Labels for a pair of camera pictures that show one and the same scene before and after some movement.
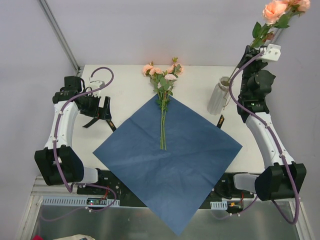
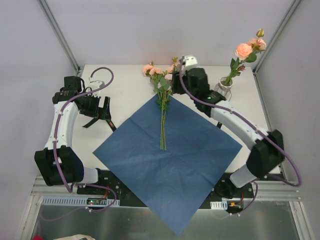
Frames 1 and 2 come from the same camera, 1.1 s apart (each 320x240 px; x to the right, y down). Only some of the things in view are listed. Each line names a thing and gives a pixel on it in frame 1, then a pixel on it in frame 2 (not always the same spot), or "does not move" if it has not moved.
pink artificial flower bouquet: x=163 y=82 does not move
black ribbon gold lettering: x=219 y=123 does not move
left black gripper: x=106 y=108 does not move
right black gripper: x=250 y=53 to x=176 y=83
